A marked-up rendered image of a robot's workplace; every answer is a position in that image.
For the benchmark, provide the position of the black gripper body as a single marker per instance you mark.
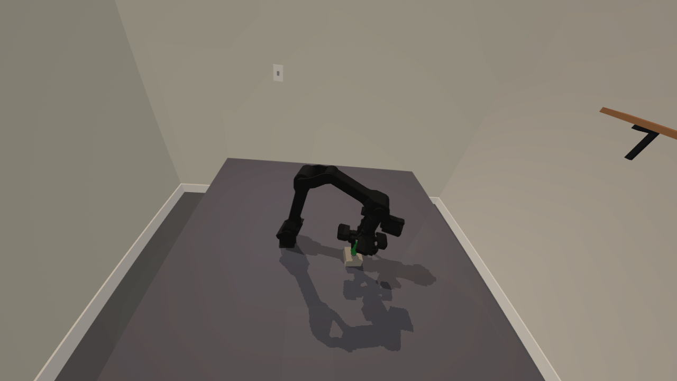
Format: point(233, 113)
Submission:
point(344, 234)

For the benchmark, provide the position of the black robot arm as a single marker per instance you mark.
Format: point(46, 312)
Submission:
point(375, 210)

